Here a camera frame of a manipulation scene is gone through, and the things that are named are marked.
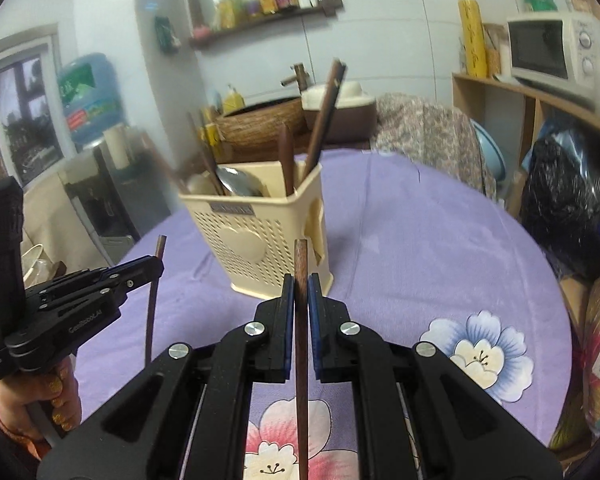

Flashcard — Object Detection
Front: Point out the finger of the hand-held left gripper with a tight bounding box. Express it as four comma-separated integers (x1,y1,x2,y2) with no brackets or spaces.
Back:
27,269,165,318
25,255,165,297

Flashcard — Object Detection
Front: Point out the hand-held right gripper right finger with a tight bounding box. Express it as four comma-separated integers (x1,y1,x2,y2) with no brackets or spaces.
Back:
307,272,565,480

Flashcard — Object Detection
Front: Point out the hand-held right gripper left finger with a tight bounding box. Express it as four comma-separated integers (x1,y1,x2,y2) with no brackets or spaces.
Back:
36,272,296,480

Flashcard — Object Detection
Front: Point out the cream perforated utensil holder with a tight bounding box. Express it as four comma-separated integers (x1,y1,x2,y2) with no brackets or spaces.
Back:
179,162,335,295

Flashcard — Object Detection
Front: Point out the metal spoon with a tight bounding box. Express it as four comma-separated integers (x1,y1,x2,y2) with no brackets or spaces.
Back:
215,166,271,199

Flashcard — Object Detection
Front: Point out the person's left hand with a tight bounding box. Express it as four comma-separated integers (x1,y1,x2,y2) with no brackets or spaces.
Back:
0,355,83,446

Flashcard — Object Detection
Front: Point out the cream pot glass lid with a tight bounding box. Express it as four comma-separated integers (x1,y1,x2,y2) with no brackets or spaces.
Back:
22,242,66,286

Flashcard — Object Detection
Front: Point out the grey water dispenser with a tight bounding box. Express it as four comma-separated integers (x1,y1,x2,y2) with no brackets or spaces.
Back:
62,145,173,266

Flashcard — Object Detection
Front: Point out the sliding window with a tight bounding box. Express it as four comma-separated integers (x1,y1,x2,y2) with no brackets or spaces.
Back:
0,22,78,191

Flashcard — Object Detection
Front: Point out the white paper cup sleeve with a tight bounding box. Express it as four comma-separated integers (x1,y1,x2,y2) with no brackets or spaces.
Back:
102,125,131,171

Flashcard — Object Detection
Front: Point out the blue water bottle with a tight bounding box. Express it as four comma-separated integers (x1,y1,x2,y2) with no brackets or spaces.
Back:
57,52,121,148

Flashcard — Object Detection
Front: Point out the woven basin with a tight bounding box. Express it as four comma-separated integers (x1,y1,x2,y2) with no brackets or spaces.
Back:
215,95,306,151

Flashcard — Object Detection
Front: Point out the yellow dish soap bottle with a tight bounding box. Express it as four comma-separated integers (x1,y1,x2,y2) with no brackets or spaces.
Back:
222,85,246,113

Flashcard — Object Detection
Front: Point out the brown plastic tub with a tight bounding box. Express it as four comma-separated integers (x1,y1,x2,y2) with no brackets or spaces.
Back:
302,97,378,143

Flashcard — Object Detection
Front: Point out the floral cloth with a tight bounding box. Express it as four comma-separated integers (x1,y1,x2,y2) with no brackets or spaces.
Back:
372,92,498,201

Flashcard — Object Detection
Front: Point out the green hanging packet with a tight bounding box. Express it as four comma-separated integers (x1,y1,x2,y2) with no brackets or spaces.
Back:
154,15,178,53

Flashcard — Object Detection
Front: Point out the white basin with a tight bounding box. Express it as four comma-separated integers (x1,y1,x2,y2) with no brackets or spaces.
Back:
300,80,370,108

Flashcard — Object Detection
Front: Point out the blue basin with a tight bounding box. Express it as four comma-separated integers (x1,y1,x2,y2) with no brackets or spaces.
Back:
470,120,508,186

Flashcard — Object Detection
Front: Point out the bronze faucet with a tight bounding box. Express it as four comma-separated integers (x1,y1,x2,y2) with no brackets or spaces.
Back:
280,62,313,96

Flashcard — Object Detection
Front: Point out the yellow green packet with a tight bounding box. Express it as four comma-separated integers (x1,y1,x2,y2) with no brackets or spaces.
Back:
217,0,242,31

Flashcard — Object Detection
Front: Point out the wooden shelf unit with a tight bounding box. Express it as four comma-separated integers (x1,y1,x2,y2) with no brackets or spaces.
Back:
452,72,600,211

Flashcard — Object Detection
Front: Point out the black plastic bag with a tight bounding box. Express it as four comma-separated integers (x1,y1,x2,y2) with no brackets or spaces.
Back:
522,135,600,281

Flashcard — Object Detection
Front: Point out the wooden framed mirror shelf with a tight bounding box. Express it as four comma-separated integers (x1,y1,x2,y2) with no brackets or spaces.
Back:
176,0,345,51

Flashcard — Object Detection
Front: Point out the yellow cylinder container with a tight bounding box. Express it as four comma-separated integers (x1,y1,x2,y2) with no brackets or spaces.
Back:
457,0,488,78

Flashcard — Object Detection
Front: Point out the white microwave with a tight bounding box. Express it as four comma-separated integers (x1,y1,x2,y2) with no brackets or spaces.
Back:
506,12,600,103

